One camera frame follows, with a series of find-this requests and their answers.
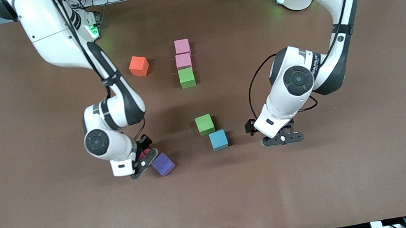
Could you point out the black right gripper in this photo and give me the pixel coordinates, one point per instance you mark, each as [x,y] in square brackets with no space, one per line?
[144,143]

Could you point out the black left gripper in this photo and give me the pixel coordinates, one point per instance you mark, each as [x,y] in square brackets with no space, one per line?
[249,127]

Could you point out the red foam cube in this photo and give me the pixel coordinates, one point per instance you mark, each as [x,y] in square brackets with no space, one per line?
[143,154]

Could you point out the blue foam cube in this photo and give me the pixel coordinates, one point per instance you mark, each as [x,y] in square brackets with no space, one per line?
[218,139]

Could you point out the green foam cube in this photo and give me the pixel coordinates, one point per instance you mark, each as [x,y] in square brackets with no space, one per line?
[205,124]
[187,77]

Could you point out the pink foam cube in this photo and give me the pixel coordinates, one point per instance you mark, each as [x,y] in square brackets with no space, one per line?
[183,61]
[182,46]

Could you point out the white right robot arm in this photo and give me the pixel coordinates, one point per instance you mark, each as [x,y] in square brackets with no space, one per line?
[55,35]

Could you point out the purple foam cube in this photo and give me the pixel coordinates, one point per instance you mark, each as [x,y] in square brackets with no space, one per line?
[164,164]

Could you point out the orange foam cube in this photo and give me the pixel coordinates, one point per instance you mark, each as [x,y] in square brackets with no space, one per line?
[138,66]

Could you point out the small white box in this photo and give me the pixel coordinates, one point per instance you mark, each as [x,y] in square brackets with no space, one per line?
[376,227]

